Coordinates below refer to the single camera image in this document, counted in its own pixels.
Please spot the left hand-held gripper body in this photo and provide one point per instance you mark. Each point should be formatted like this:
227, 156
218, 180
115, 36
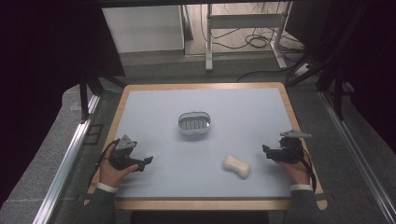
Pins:
122, 152

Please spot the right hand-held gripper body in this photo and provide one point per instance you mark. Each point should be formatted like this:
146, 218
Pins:
291, 149

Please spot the person's left hand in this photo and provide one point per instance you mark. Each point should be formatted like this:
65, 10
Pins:
112, 174

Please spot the person's right hand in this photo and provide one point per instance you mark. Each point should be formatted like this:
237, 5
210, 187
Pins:
295, 172

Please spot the white soap bar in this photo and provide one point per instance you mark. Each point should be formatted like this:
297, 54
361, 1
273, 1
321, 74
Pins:
237, 166

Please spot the light blue table mat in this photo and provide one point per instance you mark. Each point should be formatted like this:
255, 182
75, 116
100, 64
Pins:
199, 149

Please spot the metal soap dish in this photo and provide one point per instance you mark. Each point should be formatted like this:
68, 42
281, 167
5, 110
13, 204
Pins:
194, 123

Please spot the black metal stand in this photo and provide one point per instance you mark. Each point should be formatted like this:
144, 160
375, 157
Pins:
90, 90
337, 93

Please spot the white power strip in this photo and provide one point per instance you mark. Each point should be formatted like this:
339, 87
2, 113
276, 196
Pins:
302, 69

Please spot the black curtain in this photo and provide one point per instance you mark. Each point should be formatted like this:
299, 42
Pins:
46, 62
361, 62

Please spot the white cabinet panel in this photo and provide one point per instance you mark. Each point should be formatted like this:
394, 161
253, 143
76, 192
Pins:
143, 29

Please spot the aluminium rail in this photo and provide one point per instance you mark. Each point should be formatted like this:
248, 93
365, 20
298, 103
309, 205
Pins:
67, 161
358, 158

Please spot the white metal desk frame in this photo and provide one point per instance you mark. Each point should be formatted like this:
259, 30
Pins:
243, 21

